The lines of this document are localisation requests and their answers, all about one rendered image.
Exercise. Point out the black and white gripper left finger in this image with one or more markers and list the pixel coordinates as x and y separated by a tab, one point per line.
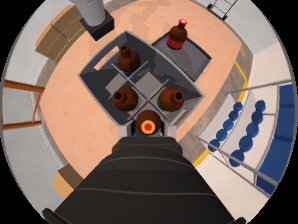
127	130

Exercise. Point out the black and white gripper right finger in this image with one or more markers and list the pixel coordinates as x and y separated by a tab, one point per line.
168	129

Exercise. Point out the dark grey divided crate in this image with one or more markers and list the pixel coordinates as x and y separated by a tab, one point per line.
148	79

